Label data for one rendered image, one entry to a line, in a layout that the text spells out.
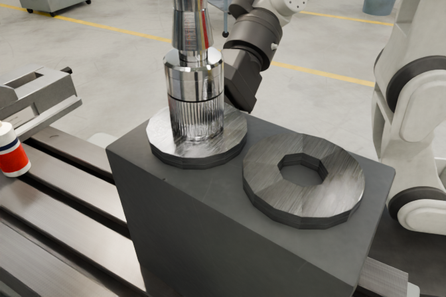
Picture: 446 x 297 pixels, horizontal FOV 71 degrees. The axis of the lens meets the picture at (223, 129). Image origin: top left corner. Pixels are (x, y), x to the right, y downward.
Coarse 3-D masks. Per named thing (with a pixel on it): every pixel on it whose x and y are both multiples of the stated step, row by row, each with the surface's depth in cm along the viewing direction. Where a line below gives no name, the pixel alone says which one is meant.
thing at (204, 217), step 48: (144, 144) 28; (192, 144) 26; (240, 144) 26; (288, 144) 26; (144, 192) 27; (192, 192) 23; (240, 192) 23; (288, 192) 22; (336, 192) 22; (384, 192) 23; (144, 240) 33; (192, 240) 26; (240, 240) 22; (288, 240) 20; (336, 240) 20; (192, 288) 32; (240, 288) 26; (288, 288) 22; (336, 288) 19
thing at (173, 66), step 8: (208, 48) 25; (168, 56) 24; (176, 56) 24; (208, 56) 24; (216, 56) 24; (168, 64) 23; (176, 64) 23; (184, 64) 23; (192, 64) 23; (200, 64) 23; (208, 64) 23; (216, 64) 23; (168, 72) 23; (176, 72) 23; (184, 72) 22; (192, 72) 22; (200, 72) 22; (208, 72) 23; (216, 72) 23; (184, 80) 23; (192, 80) 23; (200, 80) 23
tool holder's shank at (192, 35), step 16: (176, 0) 21; (192, 0) 21; (176, 16) 21; (192, 16) 21; (208, 16) 22; (176, 32) 22; (192, 32) 22; (208, 32) 22; (176, 48) 23; (192, 48) 22
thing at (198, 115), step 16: (176, 80) 23; (208, 80) 23; (176, 96) 24; (192, 96) 24; (208, 96) 24; (176, 112) 25; (192, 112) 24; (208, 112) 25; (176, 128) 26; (192, 128) 25; (208, 128) 26
